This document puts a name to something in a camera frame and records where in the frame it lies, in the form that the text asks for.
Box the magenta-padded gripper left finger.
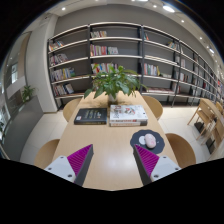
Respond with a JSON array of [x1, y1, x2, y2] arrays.
[[44, 143, 95, 188]]

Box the small leafy background plant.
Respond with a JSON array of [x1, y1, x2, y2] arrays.
[[21, 84, 37, 103]]

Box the white illustrated cover book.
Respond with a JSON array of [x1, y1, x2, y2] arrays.
[[109, 104, 149, 124]]

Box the white red-lettered spine book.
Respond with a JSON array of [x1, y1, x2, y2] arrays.
[[109, 119, 148, 128]]

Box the black hardcover book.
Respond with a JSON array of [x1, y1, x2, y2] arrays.
[[73, 107, 108, 126]]

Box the round ceiling lights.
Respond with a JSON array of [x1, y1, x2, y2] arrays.
[[59, 0, 224, 73]]

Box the rounded wooden shell chair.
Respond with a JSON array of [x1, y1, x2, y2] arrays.
[[33, 138, 61, 170], [164, 133, 197, 169], [62, 97, 83, 123], [142, 95, 164, 121]]

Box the green potted plant white pot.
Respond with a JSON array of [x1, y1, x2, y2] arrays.
[[83, 64, 148, 104]]

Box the pink computer mouse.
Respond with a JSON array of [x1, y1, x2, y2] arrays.
[[144, 133, 158, 150]]

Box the dark cartoon-eyed mouse pad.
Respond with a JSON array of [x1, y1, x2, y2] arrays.
[[129, 129, 166, 155]]

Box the wooden slat-frame chair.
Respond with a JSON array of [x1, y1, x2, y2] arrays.
[[186, 97, 224, 158]]

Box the grey bookshelf unit with books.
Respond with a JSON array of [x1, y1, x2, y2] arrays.
[[46, 21, 224, 109]]

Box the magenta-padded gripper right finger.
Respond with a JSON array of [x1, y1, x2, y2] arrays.
[[132, 143, 182, 187]]

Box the grey low counter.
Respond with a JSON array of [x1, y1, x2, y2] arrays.
[[1, 96, 45, 160]]

